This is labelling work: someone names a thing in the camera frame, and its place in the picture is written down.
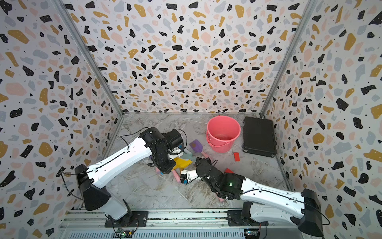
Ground yellow trowel blue handle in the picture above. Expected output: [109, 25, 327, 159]
[173, 157, 193, 170]

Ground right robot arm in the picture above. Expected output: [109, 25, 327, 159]
[195, 158, 324, 237]

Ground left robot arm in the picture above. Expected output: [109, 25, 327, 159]
[75, 127, 185, 223]

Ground red block near bucket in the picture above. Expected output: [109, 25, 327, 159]
[233, 152, 240, 162]

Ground light blue trowel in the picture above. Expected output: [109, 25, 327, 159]
[179, 151, 196, 161]

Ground pink plastic bucket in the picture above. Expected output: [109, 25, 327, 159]
[206, 116, 241, 153]

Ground red block front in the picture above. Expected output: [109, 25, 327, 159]
[225, 168, 234, 174]

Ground black case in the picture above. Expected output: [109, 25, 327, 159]
[242, 117, 277, 157]

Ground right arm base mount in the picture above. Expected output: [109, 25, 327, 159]
[227, 210, 269, 227]

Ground purple trowel pink handle back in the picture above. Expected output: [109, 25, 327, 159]
[190, 139, 209, 158]

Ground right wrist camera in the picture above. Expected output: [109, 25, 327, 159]
[180, 170, 198, 185]

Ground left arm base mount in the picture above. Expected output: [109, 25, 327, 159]
[104, 211, 149, 229]

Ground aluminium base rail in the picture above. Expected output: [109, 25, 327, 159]
[57, 208, 310, 239]

